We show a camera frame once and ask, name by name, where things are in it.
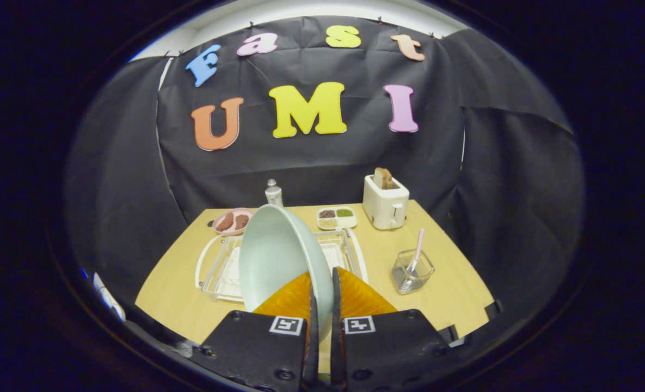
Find white toaster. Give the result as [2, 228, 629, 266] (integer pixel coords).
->
[363, 174, 410, 230]

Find white dish rack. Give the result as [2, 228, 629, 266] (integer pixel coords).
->
[195, 229, 369, 303]

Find dish soap bottle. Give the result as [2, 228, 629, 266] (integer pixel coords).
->
[265, 179, 284, 208]

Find red checkered handle spoon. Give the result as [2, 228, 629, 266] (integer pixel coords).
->
[401, 229, 425, 290]

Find clear basket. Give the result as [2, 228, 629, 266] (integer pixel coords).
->
[391, 249, 435, 295]

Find pink plate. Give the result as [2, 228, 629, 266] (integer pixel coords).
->
[212, 208, 254, 236]

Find black backdrop cloth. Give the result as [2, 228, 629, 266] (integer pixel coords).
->
[64, 16, 584, 349]

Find light green plate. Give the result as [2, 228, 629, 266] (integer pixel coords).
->
[239, 204, 335, 341]

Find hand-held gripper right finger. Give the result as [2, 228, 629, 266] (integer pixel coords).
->
[330, 267, 453, 392]

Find white divided condiment dish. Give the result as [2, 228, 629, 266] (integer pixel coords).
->
[317, 206, 358, 230]

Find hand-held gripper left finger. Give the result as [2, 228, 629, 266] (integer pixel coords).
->
[192, 271, 320, 392]

